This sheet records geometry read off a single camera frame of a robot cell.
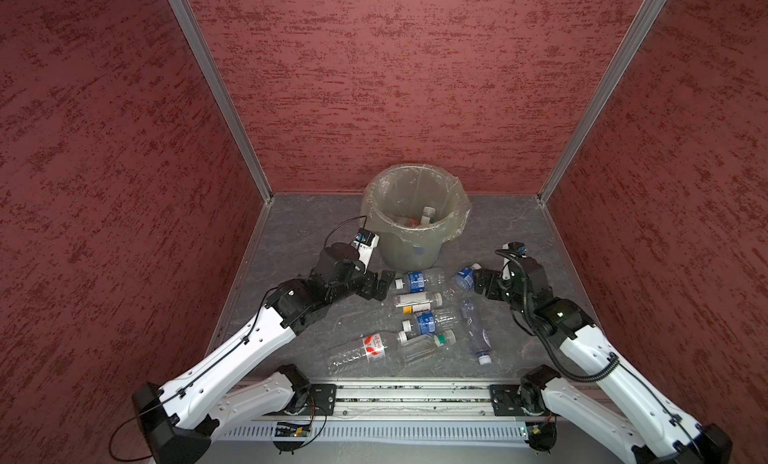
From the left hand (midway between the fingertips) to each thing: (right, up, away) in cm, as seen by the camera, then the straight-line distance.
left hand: (376, 273), depth 72 cm
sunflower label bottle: (+16, +15, +27) cm, 35 cm away
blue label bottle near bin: (+11, -5, +18) cm, 22 cm away
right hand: (+29, -3, +7) cm, 30 cm away
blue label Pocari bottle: (+15, -15, +10) cm, 24 cm away
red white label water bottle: (-1, -21, +5) cm, 22 cm away
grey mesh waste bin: (+8, +1, +22) cm, 23 cm away
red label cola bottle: (+9, +13, +29) cm, 33 cm away
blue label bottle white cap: (+27, -5, +19) cm, 33 cm away
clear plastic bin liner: (+12, +19, +26) cm, 34 cm away
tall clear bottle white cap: (+29, -18, +12) cm, 36 cm away
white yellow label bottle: (+12, -11, +15) cm, 22 cm away
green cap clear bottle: (+11, -23, +11) cm, 28 cm away
